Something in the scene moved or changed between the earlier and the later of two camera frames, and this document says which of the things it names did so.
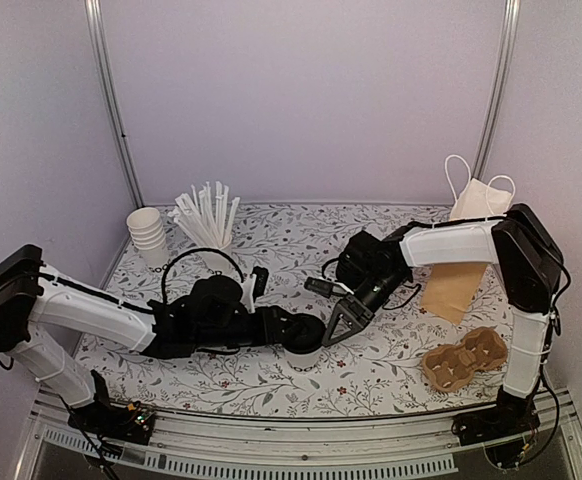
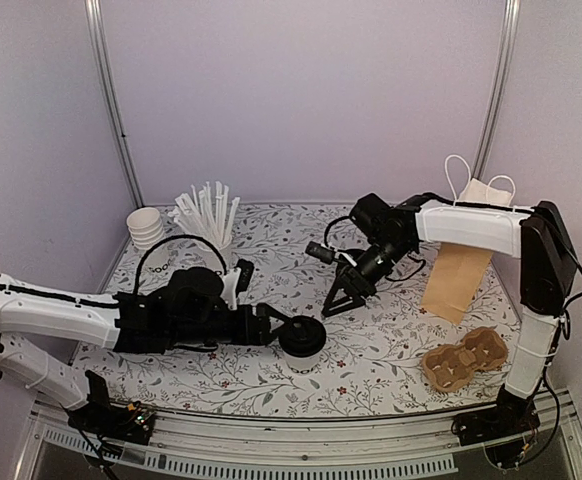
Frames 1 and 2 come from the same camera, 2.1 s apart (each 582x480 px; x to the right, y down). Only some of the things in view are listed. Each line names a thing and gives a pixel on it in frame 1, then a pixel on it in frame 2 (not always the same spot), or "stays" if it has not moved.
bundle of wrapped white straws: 206,218 stays
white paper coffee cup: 303,363 stays
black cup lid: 303,333 stays
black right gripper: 356,309 → 353,278
